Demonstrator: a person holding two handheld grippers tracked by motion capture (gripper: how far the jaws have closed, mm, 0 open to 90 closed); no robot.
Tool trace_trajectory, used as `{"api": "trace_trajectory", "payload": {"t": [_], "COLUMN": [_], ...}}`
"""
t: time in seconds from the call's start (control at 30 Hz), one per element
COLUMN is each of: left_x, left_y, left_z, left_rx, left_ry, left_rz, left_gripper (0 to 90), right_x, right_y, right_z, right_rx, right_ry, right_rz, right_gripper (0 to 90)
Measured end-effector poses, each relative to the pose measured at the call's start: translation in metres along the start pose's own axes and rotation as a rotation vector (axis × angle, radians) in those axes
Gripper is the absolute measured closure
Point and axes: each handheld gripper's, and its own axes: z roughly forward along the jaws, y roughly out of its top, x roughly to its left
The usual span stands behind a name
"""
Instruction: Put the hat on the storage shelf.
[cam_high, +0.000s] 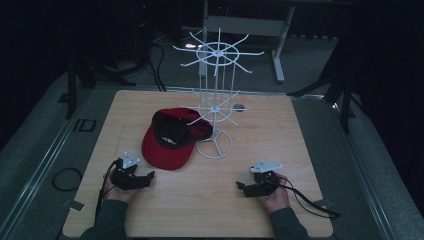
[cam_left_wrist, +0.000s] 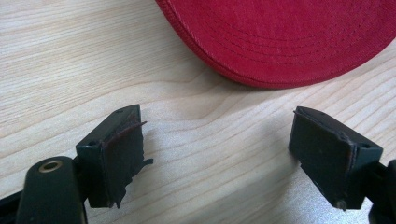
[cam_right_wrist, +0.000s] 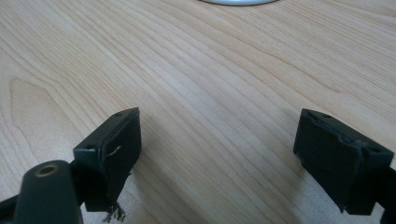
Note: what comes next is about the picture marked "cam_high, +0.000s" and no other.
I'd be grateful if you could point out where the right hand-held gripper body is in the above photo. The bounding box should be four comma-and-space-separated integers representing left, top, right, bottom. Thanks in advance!
243, 159, 284, 198

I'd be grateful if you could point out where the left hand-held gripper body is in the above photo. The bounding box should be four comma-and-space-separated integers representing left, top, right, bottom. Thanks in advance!
110, 151, 150, 192

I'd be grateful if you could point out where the red and black baseball cap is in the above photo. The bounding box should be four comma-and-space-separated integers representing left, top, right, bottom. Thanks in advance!
141, 107, 214, 171

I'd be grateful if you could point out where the white wire display rack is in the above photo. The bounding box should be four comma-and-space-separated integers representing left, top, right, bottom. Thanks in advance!
172, 27, 265, 160

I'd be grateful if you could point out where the person's right hand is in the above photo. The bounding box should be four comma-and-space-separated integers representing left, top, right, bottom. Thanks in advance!
257, 172, 292, 214

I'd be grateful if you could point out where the person's left hand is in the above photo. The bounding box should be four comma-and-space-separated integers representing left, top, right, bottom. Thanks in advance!
103, 167, 145, 204

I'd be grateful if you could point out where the grey tape strip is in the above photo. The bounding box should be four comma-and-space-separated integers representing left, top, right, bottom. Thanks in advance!
69, 200, 86, 213

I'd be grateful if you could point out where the black tripod stand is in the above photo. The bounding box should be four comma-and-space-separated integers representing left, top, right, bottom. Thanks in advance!
65, 49, 137, 120
287, 39, 368, 135

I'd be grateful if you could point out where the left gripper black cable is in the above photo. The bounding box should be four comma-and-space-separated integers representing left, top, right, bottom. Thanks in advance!
94, 158, 122, 224

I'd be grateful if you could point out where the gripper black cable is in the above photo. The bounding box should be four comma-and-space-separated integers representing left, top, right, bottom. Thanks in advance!
94, 158, 122, 224
278, 175, 342, 220

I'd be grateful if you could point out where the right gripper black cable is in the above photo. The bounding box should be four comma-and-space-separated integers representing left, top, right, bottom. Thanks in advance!
278, 175, 342, 220

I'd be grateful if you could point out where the black coiled cable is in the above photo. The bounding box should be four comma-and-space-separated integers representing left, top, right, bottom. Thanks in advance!
51, 167, 84, 193

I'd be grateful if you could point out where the black floor cable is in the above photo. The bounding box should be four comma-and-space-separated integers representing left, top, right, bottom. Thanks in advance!
146, 33, 168, 92

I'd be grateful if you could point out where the white metal table frame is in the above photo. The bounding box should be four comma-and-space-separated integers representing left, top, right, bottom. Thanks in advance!
198, 0, 297, 84

